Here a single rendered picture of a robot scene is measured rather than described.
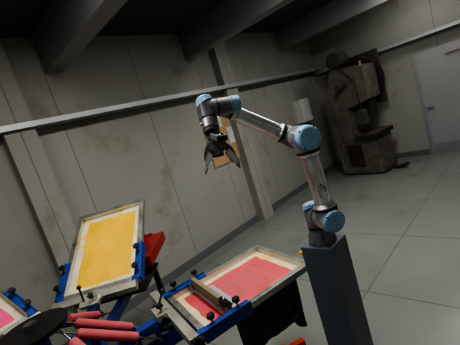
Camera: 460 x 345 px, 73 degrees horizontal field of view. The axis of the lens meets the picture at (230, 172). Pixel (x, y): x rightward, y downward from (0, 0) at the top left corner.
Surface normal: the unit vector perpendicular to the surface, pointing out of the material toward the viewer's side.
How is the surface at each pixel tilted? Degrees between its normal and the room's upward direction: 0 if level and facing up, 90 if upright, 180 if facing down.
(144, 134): 90
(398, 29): 90
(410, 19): 90
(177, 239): 90
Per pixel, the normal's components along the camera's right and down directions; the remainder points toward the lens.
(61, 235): 0.69, -0.09
